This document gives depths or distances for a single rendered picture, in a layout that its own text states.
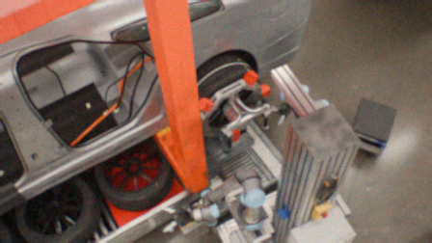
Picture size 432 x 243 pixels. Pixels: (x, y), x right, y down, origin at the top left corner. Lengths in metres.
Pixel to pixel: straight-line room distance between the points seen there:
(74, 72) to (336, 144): 2.53
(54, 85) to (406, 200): 3.28
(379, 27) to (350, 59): 0.66
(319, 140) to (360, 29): 3.58
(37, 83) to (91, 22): 1.30
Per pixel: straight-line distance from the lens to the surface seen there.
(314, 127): 2.20
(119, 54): 3.93
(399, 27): 5.81
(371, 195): 4.40
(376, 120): 4.42
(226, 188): 2.83
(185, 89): 2.56
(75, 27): 2.89
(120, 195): 3.78
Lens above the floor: 3.85
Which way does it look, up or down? 56 degrees down
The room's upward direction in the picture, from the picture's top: 4 degrees counter-clockwise
